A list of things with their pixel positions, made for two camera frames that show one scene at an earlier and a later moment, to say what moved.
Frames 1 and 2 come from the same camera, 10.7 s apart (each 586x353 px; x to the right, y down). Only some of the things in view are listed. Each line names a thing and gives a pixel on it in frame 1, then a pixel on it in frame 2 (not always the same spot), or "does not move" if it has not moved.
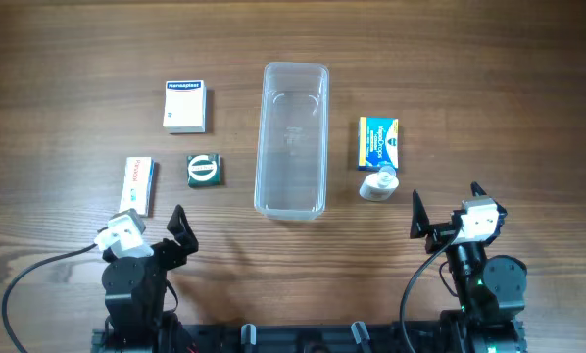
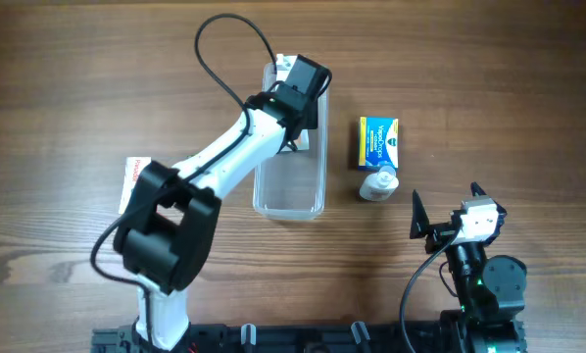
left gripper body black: [165, 250] → [312, 105]
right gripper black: [443, 233] does not move
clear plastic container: [291, 157] does not move
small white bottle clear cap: [379, 185] does not move
